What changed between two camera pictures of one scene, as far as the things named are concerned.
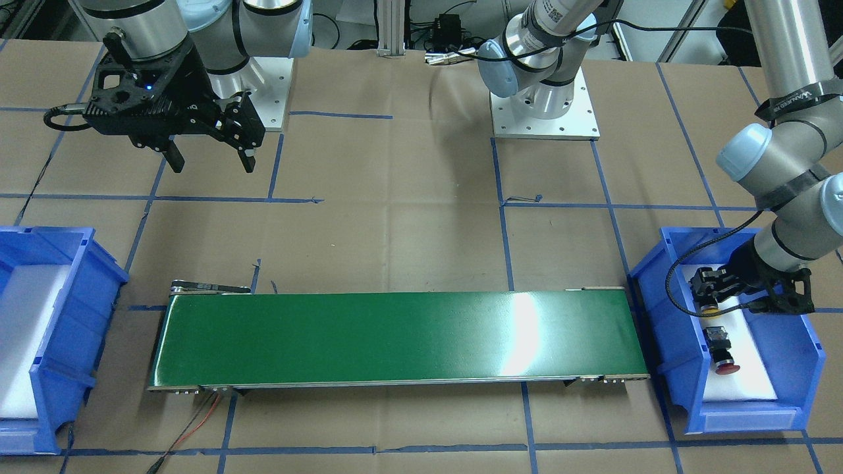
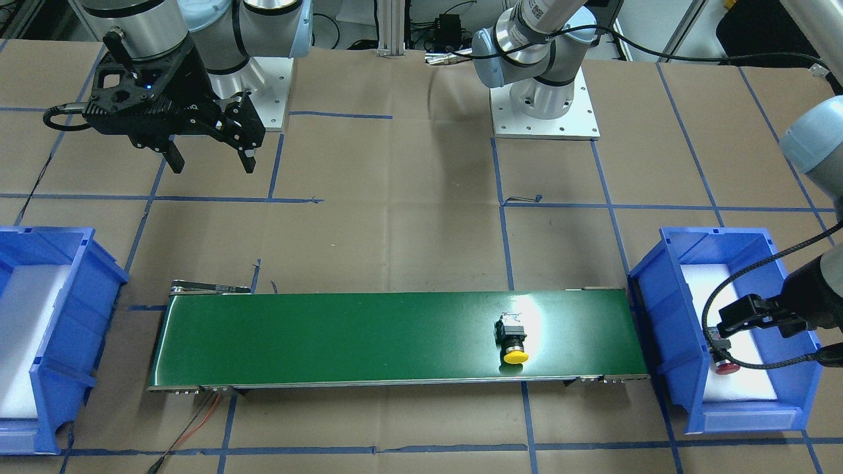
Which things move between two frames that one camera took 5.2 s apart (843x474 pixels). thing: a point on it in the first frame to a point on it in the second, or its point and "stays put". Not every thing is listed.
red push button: (716, 338) stays put
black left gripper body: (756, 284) to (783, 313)
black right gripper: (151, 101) stays put
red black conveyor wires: (179, 438) stays put
